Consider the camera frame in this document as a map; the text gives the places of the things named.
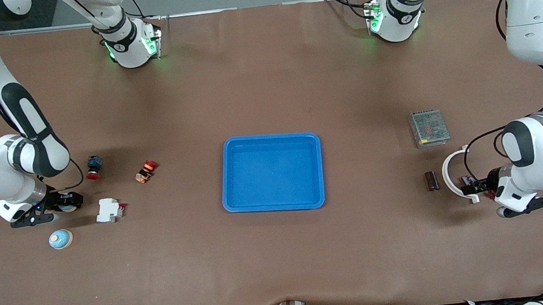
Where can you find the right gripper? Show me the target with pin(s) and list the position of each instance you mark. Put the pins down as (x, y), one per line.
(54, 199)

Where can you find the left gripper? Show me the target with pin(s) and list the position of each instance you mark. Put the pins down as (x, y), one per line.
(490, 179)

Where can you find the blue call bell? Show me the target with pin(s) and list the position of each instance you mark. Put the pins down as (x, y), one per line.
(70, 209)
(60, 239)

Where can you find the short dark electrolytic capacitor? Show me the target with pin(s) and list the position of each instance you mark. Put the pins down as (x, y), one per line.
(468, 179)

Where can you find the long dark electrolytic capacitor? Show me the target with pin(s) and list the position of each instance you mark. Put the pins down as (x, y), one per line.
(431, 181)

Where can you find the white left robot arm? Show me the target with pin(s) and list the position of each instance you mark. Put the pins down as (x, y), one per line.
(535, 26)

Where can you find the blue plastic tray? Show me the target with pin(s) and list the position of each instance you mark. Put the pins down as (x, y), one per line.
(273, 172)

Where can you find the white circuit breaker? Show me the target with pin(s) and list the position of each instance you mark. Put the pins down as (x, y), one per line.
(108, 211)

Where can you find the red mushroom push button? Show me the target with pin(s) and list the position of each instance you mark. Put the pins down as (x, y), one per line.
(94, 164)

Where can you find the metal mesh power supply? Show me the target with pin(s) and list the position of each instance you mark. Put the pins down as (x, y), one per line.
(428, 129)

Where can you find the white semicircular bracket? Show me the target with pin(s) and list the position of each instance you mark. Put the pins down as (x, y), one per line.
(445, 171)

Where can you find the orange red selector switch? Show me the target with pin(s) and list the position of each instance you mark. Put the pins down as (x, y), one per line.
(144, 173)

